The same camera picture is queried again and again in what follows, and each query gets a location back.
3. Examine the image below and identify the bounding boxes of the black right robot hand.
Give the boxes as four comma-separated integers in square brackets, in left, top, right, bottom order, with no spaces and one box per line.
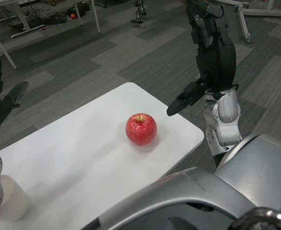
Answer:
[166,0,239,117]

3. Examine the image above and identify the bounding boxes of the white paper cup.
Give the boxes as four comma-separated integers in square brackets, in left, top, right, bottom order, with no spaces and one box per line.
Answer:
[0,174,31,222]

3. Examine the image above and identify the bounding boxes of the humanoid robot legs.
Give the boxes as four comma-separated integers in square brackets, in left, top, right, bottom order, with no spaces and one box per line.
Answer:
[130,0,147,24]

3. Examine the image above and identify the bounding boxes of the red apple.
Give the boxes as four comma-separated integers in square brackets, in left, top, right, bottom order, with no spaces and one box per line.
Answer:
[125,113,158,147]

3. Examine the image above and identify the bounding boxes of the black equipment case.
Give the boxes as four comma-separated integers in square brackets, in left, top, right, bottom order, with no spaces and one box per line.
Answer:
[27,13,67,31]

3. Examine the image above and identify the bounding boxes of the silver robot chest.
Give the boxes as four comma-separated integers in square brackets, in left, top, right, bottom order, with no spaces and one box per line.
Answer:
[82,133,281,230]

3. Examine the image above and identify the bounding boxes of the black bag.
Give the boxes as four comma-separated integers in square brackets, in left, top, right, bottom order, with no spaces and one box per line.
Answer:
[66,5,89,18]

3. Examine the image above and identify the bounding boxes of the white metal frame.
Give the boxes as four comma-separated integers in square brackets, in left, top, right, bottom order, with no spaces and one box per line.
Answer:
[236,0,281,44]

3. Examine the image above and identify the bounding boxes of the white desk frame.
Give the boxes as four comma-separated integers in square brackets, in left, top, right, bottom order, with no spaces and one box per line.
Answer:
[0,0,101,70]

